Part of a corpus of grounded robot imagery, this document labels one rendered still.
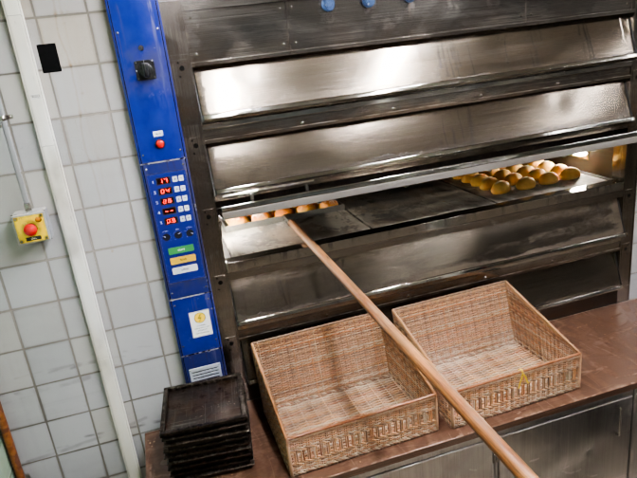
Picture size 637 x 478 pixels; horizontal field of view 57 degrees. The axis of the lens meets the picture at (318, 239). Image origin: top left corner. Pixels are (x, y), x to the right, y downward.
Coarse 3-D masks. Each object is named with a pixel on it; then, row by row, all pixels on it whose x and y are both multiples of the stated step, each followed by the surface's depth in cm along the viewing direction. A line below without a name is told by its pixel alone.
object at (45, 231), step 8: (40, 208) 193; (16, 216) 187; (24, 216) 188; (32, 216) 188; (40, 216) 189; (48, 216) 195; (16, 224) 188; (24, 224) 188; (40, 224) 190; (48, 224) 193; (16, 232) 189; (24, 232) 189; (40, 232) 190; (48, 232) 192; (24, 240) 190; (32, 240) 190; (40, 240) 191
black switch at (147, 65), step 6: (138, 48) 187; (144, 60) 188; (150, 60) 189; (138, 66) 188; (144, 66) 186; (150, 66) 188; (138, 72) 189; (144, 72) 186; (150, 72) 188; (138, 78) 189; (144, 78) 190; (150, 78) 190
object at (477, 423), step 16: (288, 224) 253; (304, 240) 229; (320, 256) 209; (336, 272) 194; (352, 288) 180; (368, 304) 168; (384, 320) 158; (400, 336) 149; (416, 352) 141; (432, 368) 134; (432, 384) 131; (448, 384) 128; (448, 400) 124; (464, 400) 122; (464, 416) 118; (480, 416) 116; (480, 432) 113; (496, 432) 112; (496, 448) 108; (512, 464) 104
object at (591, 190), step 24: (552, 192) 259; (576, 192) 256; (600, 192) 260; (432, 216) 245; (456, 216) 242; (480, 216) 246; (336, 240) 231; (360, 240) 233; (240, 264) 221; (264, 264) 224
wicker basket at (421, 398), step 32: (352, 320) 238; (256, 352) 224; (288, 352) 231; (352, 352) 239; (384, 352) 243; (288, 384) 232; (320, 384) 235; (352, 384) 239; (384, 384) 238; (416, 384) 218; (288, 416) 224; (320, 416) 222; (352, 416) 220; (384, 416) 218; (416, 416) 216; (288, 448) 190; (320, 448) 195; (352, 448) 199
